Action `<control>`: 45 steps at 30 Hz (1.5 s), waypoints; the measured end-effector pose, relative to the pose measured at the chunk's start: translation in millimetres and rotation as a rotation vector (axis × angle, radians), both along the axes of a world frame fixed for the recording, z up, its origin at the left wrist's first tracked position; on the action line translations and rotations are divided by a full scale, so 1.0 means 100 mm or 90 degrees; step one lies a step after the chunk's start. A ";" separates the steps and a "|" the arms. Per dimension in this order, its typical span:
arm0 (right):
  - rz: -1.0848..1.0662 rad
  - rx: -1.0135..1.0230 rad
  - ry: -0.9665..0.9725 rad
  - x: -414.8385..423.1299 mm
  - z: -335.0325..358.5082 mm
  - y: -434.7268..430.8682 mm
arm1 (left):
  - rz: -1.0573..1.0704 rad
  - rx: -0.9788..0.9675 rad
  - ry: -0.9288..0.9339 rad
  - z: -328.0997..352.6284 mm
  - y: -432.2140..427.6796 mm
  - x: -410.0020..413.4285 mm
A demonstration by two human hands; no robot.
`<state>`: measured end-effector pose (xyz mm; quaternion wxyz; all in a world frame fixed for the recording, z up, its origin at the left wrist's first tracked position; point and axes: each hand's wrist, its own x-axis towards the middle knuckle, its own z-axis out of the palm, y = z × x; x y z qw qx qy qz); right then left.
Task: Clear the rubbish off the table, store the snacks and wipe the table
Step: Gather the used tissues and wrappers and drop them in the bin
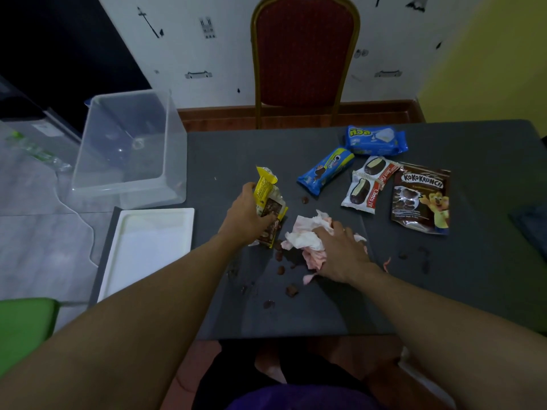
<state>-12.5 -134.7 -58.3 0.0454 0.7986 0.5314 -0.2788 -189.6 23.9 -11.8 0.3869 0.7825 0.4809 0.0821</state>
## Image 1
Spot person's left forearm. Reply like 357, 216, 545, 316
0, 234, 244, 410

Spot Koko Krunch cereal pouch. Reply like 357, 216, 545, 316
390, 162, 452, 235

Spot blue cloth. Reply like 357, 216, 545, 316
508, 202, 547, 261

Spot green chair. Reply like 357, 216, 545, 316
0, 297, 60, 379

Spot green capped clear bottle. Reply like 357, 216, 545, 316
4, 130, 74, 174

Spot red chair gold frame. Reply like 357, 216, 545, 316
251, 0, 361, 129

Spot pink stained tissues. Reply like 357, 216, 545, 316
280, 210, 369, 286

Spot clear plastic storage bin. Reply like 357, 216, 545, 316
70, 89, 188, 210

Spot white table leg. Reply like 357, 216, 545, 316
397, 347, 456, 408

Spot person's right forearm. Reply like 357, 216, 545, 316
348, 268, 547, 410

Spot blue Oreo cookie packet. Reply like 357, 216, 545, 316
297, 147, 356, 197

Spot yellow brown snack wrapper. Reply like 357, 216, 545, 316
247, 166, 289, 249

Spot person's black shorts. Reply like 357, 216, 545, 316
192, 339, 385, 410

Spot person's right hand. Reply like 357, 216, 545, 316
312, 220, 377, 286

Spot white bin lid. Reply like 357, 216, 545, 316
97, 207, 195, 304

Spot white cable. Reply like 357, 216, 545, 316
53, 173, 100, 269

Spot white choco pie packet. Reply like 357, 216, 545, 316
340, 174, 382, 215
352, 155, 402, 188

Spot person's left hand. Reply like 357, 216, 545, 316
218, 182, 277, 248

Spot wide blue wafer snack packet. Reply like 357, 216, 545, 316
344, 125, 409, 157

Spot person's purple shirt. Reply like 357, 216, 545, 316
226, 384, 385, 410

